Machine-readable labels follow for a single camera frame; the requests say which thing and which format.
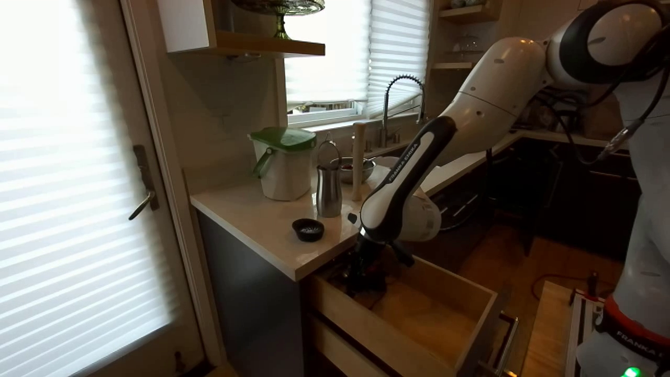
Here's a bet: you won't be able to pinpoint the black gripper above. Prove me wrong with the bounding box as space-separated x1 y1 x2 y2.
345 233 415 296

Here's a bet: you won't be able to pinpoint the wooden drawer with grey front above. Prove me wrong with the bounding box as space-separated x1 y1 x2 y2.
306 238 521 377

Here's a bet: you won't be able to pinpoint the closed wooden drawer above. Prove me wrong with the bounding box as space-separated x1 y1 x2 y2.
306 313 394 377

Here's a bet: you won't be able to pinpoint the small black round dish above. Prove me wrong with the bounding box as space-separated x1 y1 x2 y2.
292 216 327 244

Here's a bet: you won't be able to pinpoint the silver metal pitcher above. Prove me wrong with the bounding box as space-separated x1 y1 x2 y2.
314 139 345 218

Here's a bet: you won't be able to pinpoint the metal bowl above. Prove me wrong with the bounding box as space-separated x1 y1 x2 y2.
339 158 376 187

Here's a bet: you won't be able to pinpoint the wooden paper towel pole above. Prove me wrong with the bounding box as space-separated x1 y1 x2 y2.
350 122 367 205

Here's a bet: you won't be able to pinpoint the white bin with green lid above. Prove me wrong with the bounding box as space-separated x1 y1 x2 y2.
250 123 320 205

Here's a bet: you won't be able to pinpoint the grey base cabinet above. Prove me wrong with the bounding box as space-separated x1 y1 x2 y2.
196 212 311 377

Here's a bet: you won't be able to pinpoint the arched chrome faucet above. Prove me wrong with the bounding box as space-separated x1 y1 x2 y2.
378 74 428 148

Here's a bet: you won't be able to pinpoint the wooden platform board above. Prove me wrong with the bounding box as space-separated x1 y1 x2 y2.
521 279 578 377

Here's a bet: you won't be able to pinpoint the white window blind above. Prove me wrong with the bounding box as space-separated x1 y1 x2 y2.
283 0 431 117

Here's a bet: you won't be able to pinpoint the dark kitchen cabinets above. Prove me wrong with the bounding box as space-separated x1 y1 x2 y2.
416 133 641 264

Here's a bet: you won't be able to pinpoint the glass cake stand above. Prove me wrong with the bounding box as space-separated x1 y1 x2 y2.
231 0 328 41

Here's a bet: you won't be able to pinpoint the wooden corner shelf unit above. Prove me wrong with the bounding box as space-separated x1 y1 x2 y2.
425 0 507 75

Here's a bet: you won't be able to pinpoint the white door blind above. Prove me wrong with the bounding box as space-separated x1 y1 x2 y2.
0 0 176 377

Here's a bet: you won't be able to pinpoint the short silver cabinet bar handle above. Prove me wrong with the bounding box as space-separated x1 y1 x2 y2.
445 192 484 221

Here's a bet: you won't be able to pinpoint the dark drawer bar handle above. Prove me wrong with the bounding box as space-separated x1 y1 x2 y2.
488 313 521 377

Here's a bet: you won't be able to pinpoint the metal robot stand frame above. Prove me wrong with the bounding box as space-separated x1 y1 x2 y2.
565 284 609 377

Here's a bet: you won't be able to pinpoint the wooden wall shelf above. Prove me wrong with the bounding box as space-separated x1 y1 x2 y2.
207 29 328 59

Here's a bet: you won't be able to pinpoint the metal door lever handle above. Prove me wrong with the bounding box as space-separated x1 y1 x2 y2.
125 143 161 221

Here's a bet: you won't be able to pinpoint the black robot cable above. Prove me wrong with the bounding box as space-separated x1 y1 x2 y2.
537 28 670 165

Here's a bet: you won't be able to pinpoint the white wall cabinet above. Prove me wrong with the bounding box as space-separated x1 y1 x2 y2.
154 0 218 57

